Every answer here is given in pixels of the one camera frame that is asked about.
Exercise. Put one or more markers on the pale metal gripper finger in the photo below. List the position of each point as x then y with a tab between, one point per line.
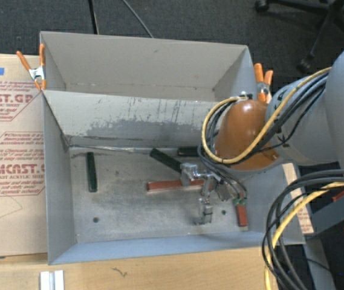
205	211
187	174

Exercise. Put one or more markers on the dark green flat block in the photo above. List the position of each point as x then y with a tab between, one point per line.
164	159
188	152
91	172

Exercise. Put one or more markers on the brown cardboard board red print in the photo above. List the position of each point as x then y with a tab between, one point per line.
14	150

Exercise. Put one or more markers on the red-brown flat block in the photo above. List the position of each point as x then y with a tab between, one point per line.
242	217
162	186

